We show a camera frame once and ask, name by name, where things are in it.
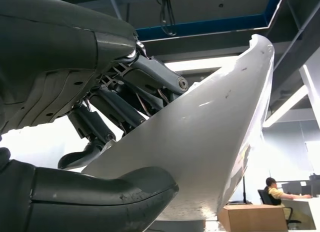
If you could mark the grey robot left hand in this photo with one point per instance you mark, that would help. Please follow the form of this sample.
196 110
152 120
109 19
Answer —
50 58

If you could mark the blue ceiling beam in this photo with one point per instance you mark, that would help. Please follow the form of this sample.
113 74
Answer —
200 26

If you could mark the brown cardboard box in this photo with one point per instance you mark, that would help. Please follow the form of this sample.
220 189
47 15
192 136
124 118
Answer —
252 219

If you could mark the long ceiling light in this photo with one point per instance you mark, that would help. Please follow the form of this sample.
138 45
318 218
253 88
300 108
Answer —
284 106

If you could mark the black office chair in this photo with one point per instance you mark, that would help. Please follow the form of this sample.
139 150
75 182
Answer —
265 197

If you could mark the seated person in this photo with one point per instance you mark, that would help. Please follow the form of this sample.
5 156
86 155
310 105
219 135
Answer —
273 192

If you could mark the dark computer monitor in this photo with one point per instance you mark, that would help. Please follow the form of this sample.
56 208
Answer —
295 188

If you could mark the white desk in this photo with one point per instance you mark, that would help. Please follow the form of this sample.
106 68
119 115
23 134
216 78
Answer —
305 210

